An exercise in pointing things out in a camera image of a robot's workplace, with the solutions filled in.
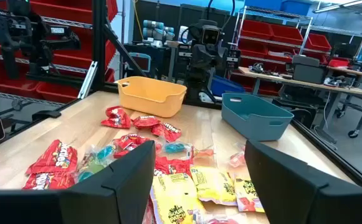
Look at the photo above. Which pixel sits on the dark teal plastic bin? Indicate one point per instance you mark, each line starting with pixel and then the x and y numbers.
pixel 255 124

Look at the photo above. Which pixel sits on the silver frame bracket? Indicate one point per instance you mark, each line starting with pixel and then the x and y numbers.
pixel 88 81

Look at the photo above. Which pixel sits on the yellow Sour Patch candy pack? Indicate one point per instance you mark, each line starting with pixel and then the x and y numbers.
pixel 213 186
pixel 174 199
pixel 247 196

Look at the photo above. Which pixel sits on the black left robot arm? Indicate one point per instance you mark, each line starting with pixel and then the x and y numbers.
pixel 199 87

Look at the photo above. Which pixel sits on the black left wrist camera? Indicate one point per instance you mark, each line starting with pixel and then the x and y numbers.
pixel 211 34

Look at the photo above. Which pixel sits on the blue storage tote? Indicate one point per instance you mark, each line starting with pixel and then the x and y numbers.
pixel 261 3
pixel 296 7

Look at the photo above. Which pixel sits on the black equipment box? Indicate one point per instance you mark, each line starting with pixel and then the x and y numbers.
pixel 308 71

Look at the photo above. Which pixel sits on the blue plastic crate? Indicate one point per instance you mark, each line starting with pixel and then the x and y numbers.
pixel 227 87

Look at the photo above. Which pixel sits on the yellow plastic bin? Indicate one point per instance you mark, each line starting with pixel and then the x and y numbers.
pixel 149 99

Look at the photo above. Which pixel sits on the black table edge clamp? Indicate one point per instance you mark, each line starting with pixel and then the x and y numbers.
pixel 46 114

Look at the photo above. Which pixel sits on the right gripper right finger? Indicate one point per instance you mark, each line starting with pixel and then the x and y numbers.
pixel 277 186

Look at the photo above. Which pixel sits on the ceiling light strip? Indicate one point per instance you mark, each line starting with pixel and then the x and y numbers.
pixel 342 5

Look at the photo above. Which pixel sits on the clear red fish candy pack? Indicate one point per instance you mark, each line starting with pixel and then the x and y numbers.
pixel 221 221
pixel 237 158

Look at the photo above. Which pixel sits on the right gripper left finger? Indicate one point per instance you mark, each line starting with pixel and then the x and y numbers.
pixel 121 186

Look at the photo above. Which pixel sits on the clear orange fish candy pack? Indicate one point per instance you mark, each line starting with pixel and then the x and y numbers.
pixel 204 152

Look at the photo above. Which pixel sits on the robot teach pendant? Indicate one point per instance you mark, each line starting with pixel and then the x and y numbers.
pixel 138 62

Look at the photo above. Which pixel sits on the wooden top work desk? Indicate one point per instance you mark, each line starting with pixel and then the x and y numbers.
pixel 261 74

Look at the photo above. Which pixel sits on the spare black robot arm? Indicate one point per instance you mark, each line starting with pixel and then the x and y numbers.
pixel 12 31

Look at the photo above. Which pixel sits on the clear teal fish candy pack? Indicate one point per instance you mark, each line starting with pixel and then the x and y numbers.
pixel 106 152
pixel 88 169
pixel 176 147

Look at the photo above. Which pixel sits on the grey blue jointed robot arm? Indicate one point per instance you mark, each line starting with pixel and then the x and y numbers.
pixel 154 29

